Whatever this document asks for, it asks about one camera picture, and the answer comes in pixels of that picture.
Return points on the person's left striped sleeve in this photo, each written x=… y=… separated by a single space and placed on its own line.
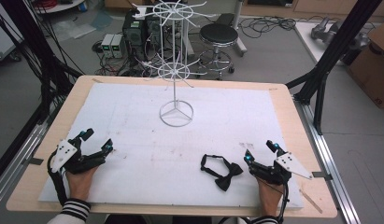
x=75 y=210

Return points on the thin wooden strip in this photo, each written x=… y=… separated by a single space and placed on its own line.
x=311 y=201

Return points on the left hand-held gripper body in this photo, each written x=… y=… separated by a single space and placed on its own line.
x=87 y=160

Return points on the clear plastic sheet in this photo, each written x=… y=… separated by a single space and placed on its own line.
x=73 y=29

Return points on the brown cardboard box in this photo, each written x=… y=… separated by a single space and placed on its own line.
x=372 y=68

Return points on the person's right striped sleeve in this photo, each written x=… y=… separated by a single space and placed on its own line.
x=266 y=220

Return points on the black bow tie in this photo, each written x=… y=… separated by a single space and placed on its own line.
x=227 y=180

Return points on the black tape strip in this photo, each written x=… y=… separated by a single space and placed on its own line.
x=322 y=175
x=35 y=161

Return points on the person's right hand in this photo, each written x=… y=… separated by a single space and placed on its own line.
x=270 y=199

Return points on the grey bench power supply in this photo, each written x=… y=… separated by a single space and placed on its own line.
x=118 y=46
x=106 y=45

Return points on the grey machine part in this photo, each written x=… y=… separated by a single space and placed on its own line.
x=333 y=32

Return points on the person's left hand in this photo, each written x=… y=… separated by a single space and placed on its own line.
x=78 y=186

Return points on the black metal frame strut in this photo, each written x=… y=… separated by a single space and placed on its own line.
x=336 y=49

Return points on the white table leg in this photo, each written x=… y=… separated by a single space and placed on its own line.
x=239 y=28

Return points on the black round stool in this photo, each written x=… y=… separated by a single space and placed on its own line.
x=218 y=34

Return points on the black computer tower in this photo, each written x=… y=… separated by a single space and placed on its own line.
x=133 y=34

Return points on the person's striped sleeve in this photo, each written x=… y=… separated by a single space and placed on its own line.
x=75 y=210
x=266 y=220

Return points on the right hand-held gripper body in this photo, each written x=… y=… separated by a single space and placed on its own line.
x=273 y=174

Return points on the aluminium rail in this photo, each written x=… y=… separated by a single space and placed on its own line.
x=329 y=161
x=21 y=155

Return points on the white foam board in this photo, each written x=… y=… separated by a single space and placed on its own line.
x=167 y=161

